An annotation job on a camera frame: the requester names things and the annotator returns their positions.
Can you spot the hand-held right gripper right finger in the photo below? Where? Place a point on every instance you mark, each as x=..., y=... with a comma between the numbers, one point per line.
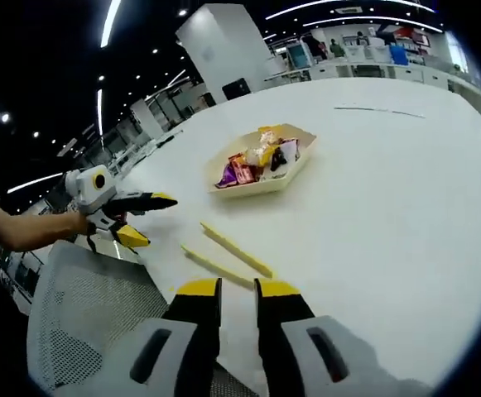
x=281, y=331

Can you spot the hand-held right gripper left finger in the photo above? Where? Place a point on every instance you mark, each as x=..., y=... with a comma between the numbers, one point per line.
x=194, y=331

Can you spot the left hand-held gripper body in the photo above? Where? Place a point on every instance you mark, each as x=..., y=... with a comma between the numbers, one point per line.
x=93, y=190

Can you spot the purple food snack packet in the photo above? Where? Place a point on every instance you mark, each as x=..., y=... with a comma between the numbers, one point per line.
x=226, y=177

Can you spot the yellow food tongs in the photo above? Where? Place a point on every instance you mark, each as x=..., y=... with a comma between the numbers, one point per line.
x=232, y=248

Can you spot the pile of food snacks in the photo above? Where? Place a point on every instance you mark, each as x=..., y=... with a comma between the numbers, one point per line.
x=261, y=155

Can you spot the white black-print food packet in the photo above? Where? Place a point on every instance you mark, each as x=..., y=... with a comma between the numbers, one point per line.
x=283, y=159

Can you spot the beige hexagonal food container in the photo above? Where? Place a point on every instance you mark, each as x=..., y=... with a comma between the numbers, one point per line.
x=298, y=165

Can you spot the cluster of office desks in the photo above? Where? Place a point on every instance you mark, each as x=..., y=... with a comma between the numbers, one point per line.
x=140, y=144

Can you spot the white mesh office chair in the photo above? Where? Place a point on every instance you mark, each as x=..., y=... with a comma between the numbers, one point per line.
x=83, y=297

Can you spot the black office chair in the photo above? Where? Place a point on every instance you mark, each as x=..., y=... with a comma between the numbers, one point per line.
x=236, y=89

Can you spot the white square pillar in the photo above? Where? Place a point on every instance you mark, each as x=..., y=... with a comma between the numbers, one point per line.
x=223, y=45

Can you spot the white cylindrical appliance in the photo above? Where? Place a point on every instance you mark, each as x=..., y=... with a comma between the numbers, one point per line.
x=276, y=65

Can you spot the white machine teal panel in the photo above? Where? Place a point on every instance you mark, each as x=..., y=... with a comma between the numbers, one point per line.
x=297, y=55

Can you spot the long white counter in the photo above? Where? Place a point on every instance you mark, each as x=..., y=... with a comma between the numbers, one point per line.
x=368, y=72

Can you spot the red and blue wall banner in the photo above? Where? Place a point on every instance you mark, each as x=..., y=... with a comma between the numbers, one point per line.
x=405, y=35

